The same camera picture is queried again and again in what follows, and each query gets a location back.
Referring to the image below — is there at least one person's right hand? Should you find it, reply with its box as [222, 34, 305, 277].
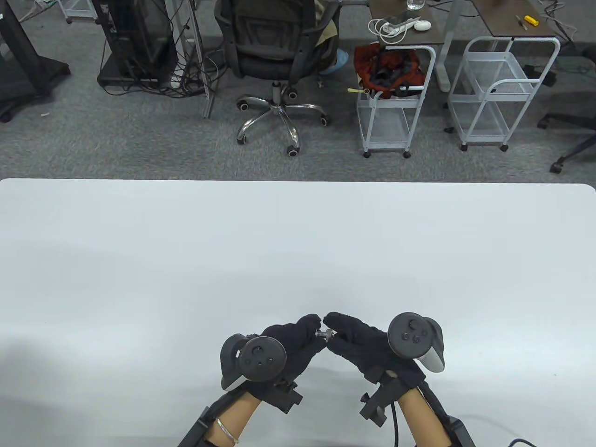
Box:
[323, 312, 427, 390]

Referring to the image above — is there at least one person's left hand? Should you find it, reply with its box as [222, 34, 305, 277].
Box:
[247, 313, 325, 397]

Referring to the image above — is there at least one person's right forearm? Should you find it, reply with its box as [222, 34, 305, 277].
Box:
[396, 389, 450, 445]

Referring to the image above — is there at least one person's left forearm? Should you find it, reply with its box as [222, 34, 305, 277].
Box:
[205, 391, 261, 443]

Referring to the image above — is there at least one dark grey left hand controller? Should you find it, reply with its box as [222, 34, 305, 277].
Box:
[220, 333, 287, 391]

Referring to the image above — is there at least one dark grey hand controller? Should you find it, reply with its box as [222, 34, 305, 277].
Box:
[220, 333, 287, 391]
[387, 312, 445, 373]

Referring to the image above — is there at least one dark grey right hand controller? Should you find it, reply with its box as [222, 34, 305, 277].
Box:
[387, 312, 445, 373]

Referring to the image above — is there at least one white utility cart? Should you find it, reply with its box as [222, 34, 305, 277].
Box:
[356, 44, 437, 159]
[58, 0, 98, 24]
[447, 36, 562, 152]

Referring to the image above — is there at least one black office chair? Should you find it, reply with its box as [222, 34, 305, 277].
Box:
[214, 0, 343, 156]

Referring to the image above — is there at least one red bag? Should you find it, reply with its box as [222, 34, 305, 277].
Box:
[354, 42, 427, 98]

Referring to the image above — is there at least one black chair base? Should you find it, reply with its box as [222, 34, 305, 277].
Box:
[538, 112, 596, 174]

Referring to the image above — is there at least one brown desk with white leg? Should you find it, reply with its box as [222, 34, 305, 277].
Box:
[367, 0, 466, 92]

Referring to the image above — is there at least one black power adapter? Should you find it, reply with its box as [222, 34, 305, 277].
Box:
[521, 64, 557, 87]

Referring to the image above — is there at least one black computer tower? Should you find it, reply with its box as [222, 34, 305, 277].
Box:
[92, 0, 180, 89]

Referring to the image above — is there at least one black floor stand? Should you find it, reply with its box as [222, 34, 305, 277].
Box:
[0, 0, 71, 122]

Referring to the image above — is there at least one silver bracelet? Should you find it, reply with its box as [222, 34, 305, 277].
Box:
[215, 418, 239, 443]

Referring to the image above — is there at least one aluminium frame post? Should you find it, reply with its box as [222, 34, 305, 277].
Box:
[186, 0, 216, 119]

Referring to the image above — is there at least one tangle of black cables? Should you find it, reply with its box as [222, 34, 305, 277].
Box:
[100, 0, 224, 98]

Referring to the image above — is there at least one white power strip with cable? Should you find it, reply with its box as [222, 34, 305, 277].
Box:
[369, 16, 422, 40]

